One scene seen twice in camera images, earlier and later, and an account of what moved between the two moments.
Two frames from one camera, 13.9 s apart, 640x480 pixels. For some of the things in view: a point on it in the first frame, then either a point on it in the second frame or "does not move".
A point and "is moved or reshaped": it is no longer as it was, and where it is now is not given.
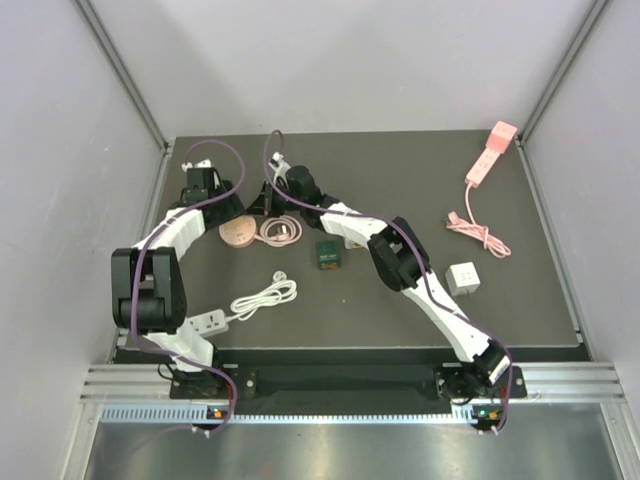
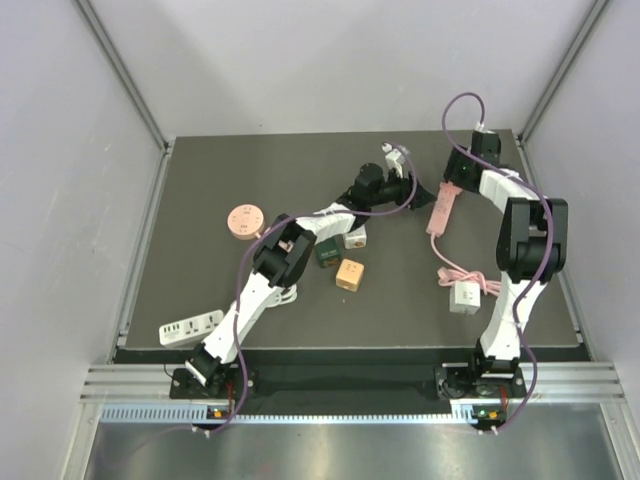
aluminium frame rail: (136, 384) does not move
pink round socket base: (238, 232) is moved or reshaped
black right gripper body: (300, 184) → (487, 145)
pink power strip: (481, 167) is moved or reshaped
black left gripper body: (228, 207) → (393, 189)
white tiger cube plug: (353, 244) does not move
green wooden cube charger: (328, 254) does not move
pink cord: (497, 247) → (436, 227)
